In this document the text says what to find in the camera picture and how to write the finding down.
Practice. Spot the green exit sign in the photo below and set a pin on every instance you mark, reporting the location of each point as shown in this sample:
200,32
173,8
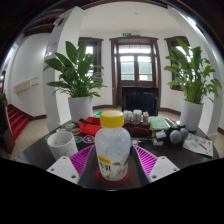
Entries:
126,34

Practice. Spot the yellow-capped white drink bottle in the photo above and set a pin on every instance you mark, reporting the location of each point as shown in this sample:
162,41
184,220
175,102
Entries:
112,146

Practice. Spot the dark wooden glass double door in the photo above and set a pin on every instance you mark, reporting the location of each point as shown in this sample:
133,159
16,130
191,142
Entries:
135,85

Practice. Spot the black chair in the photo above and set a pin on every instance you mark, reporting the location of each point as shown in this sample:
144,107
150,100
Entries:
140,103

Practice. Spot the dark wooden framed window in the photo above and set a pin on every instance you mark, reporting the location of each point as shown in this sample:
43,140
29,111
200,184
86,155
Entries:
97,53
171,50

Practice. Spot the small round printed coaster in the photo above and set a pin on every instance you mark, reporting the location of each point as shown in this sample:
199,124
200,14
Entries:
76,131
78,139
70,125
89,139

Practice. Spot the white wall radiator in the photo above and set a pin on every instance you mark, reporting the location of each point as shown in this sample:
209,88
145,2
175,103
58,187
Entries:
26,85

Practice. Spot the red plastic basket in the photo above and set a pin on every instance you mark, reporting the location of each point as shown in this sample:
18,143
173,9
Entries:
88,128

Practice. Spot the grey headphones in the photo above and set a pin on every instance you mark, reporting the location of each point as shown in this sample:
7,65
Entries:
175,136

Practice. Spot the red carpeted staircase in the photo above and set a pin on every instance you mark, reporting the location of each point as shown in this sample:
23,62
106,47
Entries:
16,121

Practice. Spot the small black box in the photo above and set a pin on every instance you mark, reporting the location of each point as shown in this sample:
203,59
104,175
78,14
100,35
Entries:
160,135

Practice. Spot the wooden tray with small jars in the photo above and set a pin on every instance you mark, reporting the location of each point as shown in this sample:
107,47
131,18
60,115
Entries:
138,125

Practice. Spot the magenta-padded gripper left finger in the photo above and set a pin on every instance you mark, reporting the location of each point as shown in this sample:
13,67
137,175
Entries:
63,170

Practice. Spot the green cloth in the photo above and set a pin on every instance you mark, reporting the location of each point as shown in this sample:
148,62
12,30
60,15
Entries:
159,123

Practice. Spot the white speckled cup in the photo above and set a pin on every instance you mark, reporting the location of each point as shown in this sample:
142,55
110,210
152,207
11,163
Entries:
63,146

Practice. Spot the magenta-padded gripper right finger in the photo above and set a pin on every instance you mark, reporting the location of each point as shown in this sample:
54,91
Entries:
163,168

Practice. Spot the white printed leaflet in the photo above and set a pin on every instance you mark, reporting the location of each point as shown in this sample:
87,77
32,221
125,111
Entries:
198,145

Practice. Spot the potted plant in white pot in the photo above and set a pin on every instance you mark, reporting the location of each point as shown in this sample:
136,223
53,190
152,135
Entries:
80,110
191,116

